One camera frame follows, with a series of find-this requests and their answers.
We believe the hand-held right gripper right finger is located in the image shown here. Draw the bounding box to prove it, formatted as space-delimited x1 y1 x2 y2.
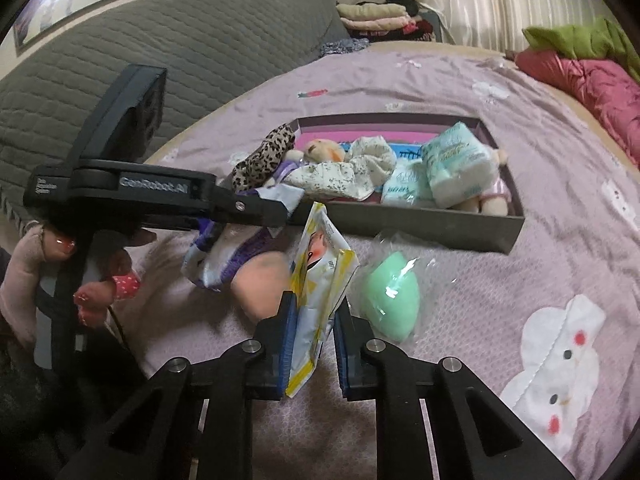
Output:
332 302 576 480

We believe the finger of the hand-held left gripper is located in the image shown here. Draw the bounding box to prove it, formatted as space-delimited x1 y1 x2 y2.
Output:
215 187 301 227

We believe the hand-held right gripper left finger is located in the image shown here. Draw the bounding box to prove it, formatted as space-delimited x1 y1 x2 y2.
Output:
55 290 298 480

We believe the leopard print scrunchie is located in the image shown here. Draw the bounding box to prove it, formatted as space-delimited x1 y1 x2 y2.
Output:
231 125 297 193

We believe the purple and white packet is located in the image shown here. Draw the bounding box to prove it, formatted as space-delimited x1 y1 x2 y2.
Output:
182 182 306 291

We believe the yellow wet wipe pack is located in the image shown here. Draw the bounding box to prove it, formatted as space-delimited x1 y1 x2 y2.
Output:
285 201 360 400

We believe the teddy bear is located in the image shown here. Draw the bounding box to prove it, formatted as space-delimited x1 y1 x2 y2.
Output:
272 137 351 186
452 147 513 217

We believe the white floral scrunchie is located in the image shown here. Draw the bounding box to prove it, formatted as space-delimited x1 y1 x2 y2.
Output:
290 137 398 201

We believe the grey cardboard box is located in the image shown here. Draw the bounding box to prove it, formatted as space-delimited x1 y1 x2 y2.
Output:
287 112 526 256

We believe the white green tissue pack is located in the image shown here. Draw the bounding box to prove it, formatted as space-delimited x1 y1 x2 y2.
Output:
381 159 436 207

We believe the mint patterned tissue pack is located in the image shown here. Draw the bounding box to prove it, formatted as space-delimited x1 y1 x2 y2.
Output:
419 121 496 208

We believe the person's left hand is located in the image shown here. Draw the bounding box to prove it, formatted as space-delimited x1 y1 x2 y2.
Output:
24 224 158 331

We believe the peach foam sponge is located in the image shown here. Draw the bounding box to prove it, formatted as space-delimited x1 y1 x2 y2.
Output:
231 250 296 323

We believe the green sponge in plastic bag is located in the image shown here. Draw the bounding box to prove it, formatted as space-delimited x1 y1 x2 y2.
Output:
350 230 458 346

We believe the pink and blue book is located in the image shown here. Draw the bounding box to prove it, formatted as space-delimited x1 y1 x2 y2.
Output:
295 129 426 161

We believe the grey quilted headboard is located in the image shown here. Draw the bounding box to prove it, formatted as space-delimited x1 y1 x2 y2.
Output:
0 0 351 241

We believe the blue knitted cloth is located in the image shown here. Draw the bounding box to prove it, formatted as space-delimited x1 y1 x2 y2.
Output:
320 37 371 58

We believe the pink folded garment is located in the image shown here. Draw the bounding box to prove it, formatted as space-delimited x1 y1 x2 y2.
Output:
342 16 416 33

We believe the purple printed bed sheet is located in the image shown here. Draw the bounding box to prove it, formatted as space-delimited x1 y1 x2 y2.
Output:
115 40 640 480

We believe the striped cream curtain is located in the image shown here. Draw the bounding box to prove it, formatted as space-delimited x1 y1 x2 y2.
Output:
405 0 621 53

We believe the green blanket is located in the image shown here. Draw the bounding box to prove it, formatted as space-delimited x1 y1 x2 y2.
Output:
522 17 640 68

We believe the pink quilt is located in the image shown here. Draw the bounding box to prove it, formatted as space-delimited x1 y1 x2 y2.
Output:
515 50 640 168

